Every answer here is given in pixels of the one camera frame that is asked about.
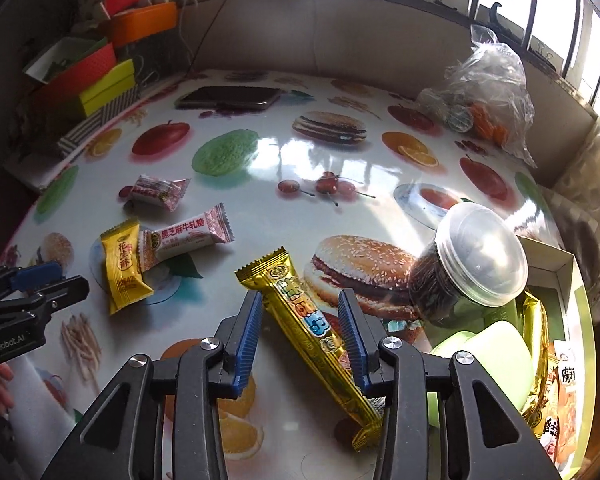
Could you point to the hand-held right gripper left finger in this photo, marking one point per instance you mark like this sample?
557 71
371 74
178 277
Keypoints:
245 345

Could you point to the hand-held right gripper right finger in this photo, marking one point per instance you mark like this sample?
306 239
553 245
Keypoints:
352 345

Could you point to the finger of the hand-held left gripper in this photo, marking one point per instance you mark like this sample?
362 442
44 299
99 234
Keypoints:
60 291
37 272

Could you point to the long gold snack bar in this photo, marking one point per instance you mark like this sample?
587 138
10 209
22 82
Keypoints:
300 310

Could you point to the green cardboard box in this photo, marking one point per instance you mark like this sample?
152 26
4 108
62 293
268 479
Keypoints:
545 260

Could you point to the yellow candy packet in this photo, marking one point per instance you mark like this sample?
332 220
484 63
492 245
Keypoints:
122 265

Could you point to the pink white candy packet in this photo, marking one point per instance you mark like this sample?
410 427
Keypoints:
155 191
185 235

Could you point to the light green jar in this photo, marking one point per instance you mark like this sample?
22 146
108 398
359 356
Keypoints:
495 360

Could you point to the striped box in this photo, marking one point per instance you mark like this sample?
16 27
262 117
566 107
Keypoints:
90 127

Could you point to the clear plastic jar dark contents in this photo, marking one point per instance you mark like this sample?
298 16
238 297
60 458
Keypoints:
480 255

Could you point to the fruit print tablecloth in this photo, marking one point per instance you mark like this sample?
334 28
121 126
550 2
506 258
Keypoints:
280 160

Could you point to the yellow box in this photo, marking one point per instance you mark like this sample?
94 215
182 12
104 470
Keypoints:
107 85

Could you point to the white open box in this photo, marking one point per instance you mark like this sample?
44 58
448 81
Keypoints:
45 65

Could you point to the orange snack packet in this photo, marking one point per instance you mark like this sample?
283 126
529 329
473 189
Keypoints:
565 400

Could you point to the dark smartphone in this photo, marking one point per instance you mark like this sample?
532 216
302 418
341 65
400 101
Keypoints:
230 98

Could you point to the orange storage box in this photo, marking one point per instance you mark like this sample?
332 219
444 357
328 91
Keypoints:
145 25

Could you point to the patterned beige curtain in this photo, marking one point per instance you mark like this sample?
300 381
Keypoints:
595 185

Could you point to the clear plastic bag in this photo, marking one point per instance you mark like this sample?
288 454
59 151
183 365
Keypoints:
490 80

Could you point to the black hook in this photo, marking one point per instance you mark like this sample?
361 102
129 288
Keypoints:
495 15

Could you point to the metal window grille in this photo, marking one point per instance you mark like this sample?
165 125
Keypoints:
530 25

